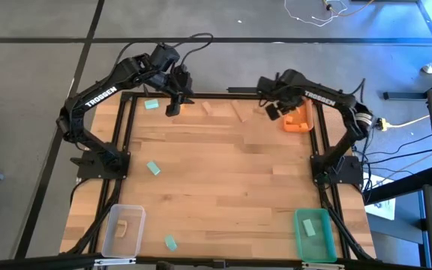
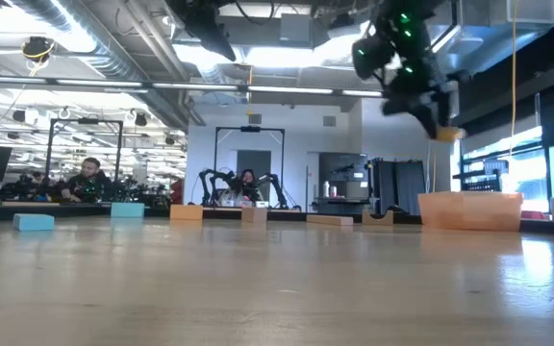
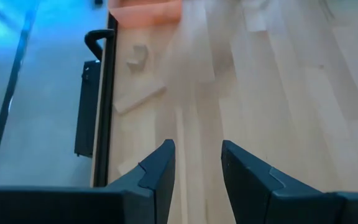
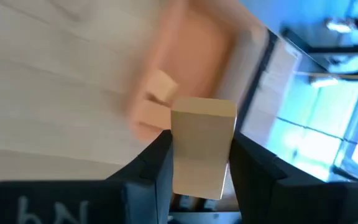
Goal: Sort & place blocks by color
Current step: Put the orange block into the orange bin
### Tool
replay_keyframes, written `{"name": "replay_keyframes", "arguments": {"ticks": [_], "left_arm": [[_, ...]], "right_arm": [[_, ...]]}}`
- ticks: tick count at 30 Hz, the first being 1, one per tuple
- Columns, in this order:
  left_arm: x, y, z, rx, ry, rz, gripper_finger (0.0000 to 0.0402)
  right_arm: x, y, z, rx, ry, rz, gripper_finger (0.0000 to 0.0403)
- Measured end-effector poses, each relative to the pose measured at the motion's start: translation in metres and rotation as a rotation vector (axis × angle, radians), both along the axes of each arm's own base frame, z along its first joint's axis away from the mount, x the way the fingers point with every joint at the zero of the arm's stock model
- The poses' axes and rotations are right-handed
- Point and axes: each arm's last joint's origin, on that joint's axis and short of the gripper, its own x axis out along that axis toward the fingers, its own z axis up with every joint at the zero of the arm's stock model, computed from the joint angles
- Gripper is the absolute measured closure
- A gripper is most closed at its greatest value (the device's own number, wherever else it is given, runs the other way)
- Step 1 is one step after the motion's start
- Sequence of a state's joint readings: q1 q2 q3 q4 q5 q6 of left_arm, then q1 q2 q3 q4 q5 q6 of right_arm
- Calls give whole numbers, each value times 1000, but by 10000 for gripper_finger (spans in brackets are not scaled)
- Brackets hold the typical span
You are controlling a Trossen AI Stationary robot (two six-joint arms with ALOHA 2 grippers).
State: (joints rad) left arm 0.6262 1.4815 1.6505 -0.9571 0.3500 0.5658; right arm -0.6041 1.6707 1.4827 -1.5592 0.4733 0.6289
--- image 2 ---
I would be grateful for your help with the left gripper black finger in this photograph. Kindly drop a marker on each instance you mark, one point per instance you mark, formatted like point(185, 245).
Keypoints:
point(214, 41)
point(221, 33)

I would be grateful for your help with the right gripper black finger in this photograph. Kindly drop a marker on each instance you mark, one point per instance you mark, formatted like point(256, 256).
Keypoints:
point(443, 115)
point(428, 122)

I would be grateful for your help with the wooden arch block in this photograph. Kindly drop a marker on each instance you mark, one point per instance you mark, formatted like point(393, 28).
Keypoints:
point(370, 220)

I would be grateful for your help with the wooden plank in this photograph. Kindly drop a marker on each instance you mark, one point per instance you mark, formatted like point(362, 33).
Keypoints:
point(330, 220)

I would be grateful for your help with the orange thick block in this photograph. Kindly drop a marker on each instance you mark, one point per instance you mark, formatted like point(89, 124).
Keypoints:
point(186, 212)

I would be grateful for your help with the wooden thick block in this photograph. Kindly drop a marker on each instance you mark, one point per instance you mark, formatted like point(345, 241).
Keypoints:
point(254, 214)

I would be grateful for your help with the teal thick block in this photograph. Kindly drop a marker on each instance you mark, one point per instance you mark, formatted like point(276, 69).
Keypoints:
point(128, 210)

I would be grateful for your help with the background black robot arm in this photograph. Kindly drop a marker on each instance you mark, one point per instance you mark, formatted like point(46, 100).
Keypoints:
point(207, 185)
point(277, 187)

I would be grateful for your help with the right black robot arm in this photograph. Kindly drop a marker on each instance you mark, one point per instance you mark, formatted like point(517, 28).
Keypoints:
point(411, 29)

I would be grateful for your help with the dark curtain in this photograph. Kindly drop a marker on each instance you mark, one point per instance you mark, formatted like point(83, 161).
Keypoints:
point(402, 185)

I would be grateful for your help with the grey ceiling box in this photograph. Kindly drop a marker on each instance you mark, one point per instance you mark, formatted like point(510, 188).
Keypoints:
point(296, 31)

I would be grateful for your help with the dark cabinet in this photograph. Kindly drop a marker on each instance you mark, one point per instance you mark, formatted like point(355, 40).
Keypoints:
point(349, 168)

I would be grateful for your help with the black rounded object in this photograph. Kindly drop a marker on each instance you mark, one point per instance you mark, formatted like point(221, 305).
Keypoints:
point(400, 210)

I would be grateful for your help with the long ceiling light bar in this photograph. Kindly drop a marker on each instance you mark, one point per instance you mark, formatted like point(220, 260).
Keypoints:
point(296, 90)

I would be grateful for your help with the orange plastic bin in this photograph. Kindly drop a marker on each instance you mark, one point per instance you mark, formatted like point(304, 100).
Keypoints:
point(469, 214)

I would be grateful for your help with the white bottle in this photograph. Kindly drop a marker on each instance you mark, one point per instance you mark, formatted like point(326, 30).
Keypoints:
point(334, 191)
point(326, 189)

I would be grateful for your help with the grey door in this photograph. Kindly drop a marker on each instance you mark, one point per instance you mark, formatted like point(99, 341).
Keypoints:
point(253, 158)

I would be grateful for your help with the person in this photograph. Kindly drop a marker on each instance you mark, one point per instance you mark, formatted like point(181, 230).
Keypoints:
point(248, 185)
point(89, 185)

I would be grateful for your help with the small white box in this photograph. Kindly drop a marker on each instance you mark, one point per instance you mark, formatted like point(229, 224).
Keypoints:
point(262, 204)

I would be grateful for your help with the grey wall vent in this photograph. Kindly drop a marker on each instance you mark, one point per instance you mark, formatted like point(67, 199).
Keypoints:
point(255, 119)
point(329, 121)

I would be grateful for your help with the silver spiral air duct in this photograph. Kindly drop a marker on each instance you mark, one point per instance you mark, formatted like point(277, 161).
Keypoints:
point(118, 62)

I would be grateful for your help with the large metal air duct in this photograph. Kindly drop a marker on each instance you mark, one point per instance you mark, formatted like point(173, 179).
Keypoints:
point(498, 33)

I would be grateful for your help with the black gantry frame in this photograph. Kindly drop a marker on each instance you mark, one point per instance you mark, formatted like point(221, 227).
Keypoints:
point(216, 163)
point(48, 154)

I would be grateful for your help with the black table frame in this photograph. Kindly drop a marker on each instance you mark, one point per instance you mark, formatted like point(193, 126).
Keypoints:
point(89, 211)

